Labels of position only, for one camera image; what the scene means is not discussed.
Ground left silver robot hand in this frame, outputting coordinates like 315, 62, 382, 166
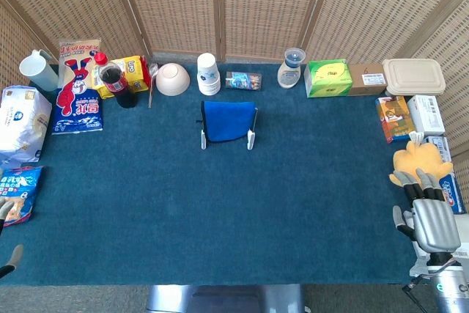
0, 197, 25, 280

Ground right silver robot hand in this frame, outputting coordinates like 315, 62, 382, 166
392, 168, 462, 254

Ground grey and blue cloth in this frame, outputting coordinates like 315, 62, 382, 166
196, 100, 257, 144

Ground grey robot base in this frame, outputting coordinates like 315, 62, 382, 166
145, 283, 306, 313

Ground blue biscuit snack bag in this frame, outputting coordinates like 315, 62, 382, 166
0, 165, 44, 229

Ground blue toothpaste box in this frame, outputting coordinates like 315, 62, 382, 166
423, 136, 466, 215

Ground yellow plush mitt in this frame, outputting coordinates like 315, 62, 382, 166
388, 130, 454, 196

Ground white flour bag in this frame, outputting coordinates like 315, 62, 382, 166
0, 84, 53, 167

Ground white labelled carton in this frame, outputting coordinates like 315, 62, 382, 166
406, 95, 446, 137

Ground orange blue box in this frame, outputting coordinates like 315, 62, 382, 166
374, 95, 418, 144

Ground red white blue cartoon bag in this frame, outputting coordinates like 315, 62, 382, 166
51, 38, 104, 136

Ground beige lidded food container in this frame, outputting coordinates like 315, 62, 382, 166
382, 58, 447, 97

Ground brown cardboard box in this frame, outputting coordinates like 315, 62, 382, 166
347, 63, 388, 97

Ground cola bottle with red label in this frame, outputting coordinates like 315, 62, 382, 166
94, 51, 139, 109

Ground blue carpet table cover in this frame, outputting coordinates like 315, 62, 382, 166
0, 62, 455, 287

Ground green tissue box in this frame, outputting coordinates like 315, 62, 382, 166
303, 58, 353, 99

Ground yellow Lipo snack pack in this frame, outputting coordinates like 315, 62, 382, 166
91, 55, 152, 100

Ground metal spoon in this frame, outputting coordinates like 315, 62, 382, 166
147, 62, 160, 109

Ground white bottle with blue cap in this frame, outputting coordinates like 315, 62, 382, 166
277, 47, 307, 89

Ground upturned cream bowl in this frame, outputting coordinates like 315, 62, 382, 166
155, 62, 191, 97

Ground stack of white paper cups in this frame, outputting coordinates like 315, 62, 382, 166
196, 52, 222, 96

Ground woven rattan folding screen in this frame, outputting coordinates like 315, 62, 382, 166
0, 0, 469, 160

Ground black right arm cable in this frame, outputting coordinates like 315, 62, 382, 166
402, 276, 437, 313

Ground wire stand with white feet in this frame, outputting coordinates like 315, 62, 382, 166
199, 106, 259, 151

